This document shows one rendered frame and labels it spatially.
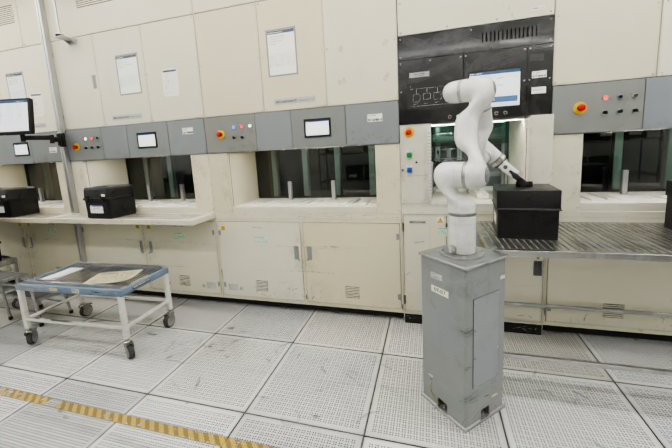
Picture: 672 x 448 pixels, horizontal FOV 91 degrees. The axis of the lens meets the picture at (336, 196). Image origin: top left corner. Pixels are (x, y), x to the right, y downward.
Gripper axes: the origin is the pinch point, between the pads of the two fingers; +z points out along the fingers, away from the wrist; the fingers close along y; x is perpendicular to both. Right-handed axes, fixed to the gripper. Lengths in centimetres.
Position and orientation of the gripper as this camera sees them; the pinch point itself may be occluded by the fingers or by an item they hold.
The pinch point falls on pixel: (522, 182)
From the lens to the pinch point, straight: 203.7
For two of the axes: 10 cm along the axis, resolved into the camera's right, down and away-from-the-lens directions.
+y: 3.6, -1.5, 9.2
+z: 7.0, 7.0, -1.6
